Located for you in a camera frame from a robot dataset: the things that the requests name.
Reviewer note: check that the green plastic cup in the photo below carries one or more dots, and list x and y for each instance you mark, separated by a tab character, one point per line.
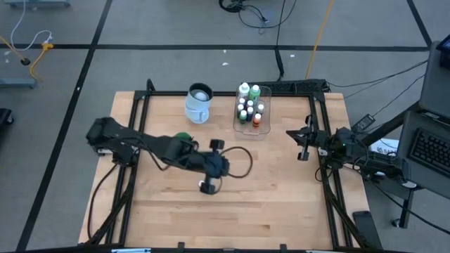
183	135

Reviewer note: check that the black caster wheel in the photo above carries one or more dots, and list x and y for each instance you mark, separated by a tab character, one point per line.
4	117

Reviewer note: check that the purple and black paint bottle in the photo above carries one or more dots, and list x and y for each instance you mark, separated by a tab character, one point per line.
240	107

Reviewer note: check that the clear plastic bin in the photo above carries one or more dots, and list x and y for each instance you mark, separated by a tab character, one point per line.
252	131

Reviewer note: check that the black tablet blue screen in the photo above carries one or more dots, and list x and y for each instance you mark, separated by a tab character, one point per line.
444	51

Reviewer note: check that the blue paint bottle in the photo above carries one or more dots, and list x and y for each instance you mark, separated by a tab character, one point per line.
250	111

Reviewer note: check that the grey-blue metal table foot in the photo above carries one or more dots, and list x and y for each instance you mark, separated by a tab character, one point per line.
38	3
17	83

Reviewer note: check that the black laptop stand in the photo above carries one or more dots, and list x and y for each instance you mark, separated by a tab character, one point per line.
406	207

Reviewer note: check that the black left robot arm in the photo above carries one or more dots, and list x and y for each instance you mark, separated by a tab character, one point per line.
140	142

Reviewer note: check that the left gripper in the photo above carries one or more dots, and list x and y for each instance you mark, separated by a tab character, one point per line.
214	165

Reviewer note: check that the green and black paint bottle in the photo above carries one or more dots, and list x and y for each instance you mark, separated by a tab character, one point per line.
243	115

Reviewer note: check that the black power strip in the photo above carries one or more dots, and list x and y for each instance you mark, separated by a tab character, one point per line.
302	86

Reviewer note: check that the orange and black paint bottle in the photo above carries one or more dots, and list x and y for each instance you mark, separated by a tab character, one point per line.
257	118

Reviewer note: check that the black power adapter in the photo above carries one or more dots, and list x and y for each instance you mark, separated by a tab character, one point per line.
364	122

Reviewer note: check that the black aluminium table frame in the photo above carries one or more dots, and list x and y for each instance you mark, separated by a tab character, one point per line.
228	93

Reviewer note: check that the grey laptop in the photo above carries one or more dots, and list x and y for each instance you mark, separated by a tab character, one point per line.
436	88

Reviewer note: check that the white box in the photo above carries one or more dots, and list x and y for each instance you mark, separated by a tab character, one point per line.
386	147

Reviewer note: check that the black round floor plug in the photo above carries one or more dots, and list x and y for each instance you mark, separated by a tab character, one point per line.
25	62

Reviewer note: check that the white cup with water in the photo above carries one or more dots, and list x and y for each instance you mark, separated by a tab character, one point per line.
197	105

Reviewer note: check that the small white-capped paint bottle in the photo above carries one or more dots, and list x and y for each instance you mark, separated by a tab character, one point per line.
250	103

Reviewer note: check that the large green paint bottle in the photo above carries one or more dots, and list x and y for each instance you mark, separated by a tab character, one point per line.
254	92

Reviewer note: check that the silver clamp bar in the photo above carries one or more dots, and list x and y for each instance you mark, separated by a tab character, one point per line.
321	251
130	250

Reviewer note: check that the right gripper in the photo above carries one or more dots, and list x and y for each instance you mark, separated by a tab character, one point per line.
313	140

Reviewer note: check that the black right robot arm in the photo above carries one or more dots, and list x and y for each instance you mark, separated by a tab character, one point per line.
365	154

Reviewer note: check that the white round object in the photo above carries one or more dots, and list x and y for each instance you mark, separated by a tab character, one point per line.
409	184

